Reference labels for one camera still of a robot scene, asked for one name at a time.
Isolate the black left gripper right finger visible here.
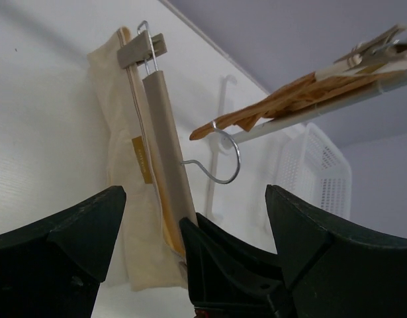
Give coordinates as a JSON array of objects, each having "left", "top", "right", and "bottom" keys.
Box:
[{"left": 265, "top": 185, "right": 407, "bottom": 317}]

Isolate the brown underwear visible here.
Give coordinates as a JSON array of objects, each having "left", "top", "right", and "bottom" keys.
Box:
[{"left": 189, "top": 62, "right": 399, "bottom": 140}]

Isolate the wooden clip hanger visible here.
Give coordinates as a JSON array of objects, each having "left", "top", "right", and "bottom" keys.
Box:
[{"left": 117, "top": 21, "right": 241, "bottom": 264}]

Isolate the wooden hanger with brown underwear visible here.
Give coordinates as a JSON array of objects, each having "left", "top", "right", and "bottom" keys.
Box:
[{"left": 314, "top": 23, "right": 407, "bottom": 82}]

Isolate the white clothes rack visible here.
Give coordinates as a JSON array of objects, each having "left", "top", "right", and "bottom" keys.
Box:
[{"left": 203, "top": 74, "right": 407, "bottom": 223}]

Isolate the white plastic basket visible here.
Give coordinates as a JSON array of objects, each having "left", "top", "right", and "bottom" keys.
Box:
[{"left": 273, "top": 123, "right": 352, "bottom": 219}]

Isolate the beige underwear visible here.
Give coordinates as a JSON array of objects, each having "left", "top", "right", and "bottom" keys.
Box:
[{"left": 87, "top": 26, "right": 187, "bottom": 291}]

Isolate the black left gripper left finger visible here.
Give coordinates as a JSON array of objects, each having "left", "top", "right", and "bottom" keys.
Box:
[{"left": 0, "top": 186, "right": 126, "bottom": 317}]

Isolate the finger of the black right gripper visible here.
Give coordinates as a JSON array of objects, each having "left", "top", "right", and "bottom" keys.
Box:
[{"left": 179, "top": 214, "right": 296, "bottom": 317}]

